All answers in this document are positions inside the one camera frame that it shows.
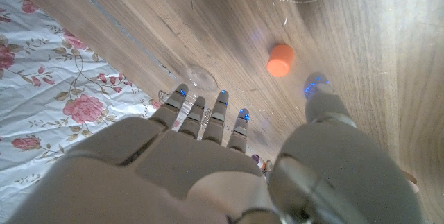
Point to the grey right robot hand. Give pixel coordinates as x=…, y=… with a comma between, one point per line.
x=166, y=175

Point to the orange glue stick cap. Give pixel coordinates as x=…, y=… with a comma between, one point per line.
x=279, y=61

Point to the orange blue white glue stick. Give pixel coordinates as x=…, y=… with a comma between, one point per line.
x=256, y=159

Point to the floral backdrop cloth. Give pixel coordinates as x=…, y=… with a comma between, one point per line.
x=52, y=95

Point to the clear glass cup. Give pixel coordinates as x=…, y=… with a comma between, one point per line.
x=203, y=78

